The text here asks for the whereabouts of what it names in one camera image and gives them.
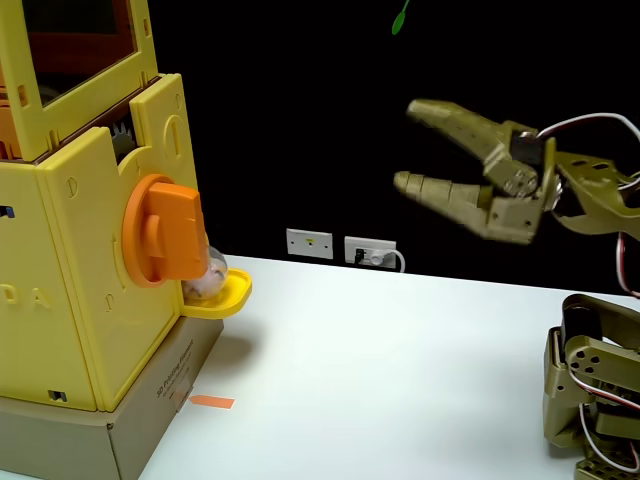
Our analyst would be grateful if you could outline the orange round turning knob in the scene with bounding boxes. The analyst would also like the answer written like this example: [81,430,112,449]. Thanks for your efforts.
[122,173,209,290]

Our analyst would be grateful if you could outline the yellow toy vending machine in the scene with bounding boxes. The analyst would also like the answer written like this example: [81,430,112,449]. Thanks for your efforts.
[0,0,214,414]

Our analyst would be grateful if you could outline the green leaf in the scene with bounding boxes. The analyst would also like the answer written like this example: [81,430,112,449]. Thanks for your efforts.
[390,0,412,36]

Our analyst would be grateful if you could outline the yellow dispensing tray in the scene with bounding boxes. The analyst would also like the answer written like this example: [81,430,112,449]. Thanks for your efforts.
[180,267,254,320]

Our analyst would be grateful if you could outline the clear capsule ball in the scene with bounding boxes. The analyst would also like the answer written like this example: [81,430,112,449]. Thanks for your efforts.
[181,244,231,304]

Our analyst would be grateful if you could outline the orange tape arrow marker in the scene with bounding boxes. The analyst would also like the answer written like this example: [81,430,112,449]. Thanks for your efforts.
[189,393,236,410]

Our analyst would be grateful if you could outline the grey plastic gear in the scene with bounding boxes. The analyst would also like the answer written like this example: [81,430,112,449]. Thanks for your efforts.
[110,119,139,164]

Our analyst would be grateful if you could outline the brown cardboard box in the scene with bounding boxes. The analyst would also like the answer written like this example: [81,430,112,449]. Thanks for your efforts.
[0,314,225,480]

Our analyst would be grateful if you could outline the white wall socket plate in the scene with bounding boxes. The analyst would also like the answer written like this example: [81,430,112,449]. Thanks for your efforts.
[343,235,398,270]

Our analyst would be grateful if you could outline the white plug with cable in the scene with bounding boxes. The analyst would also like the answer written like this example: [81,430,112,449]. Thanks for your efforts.
[368,248,407,274]

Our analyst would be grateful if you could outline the red white wrist servo cable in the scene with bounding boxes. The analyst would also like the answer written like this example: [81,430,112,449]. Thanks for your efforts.
[537,113,640,144]

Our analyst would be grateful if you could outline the white blank wall plate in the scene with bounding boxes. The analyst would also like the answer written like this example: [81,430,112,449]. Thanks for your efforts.
[285,227,335,260]

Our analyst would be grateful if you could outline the red white base servo cable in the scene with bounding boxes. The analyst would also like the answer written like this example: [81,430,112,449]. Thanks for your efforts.
[569,232,640,474]

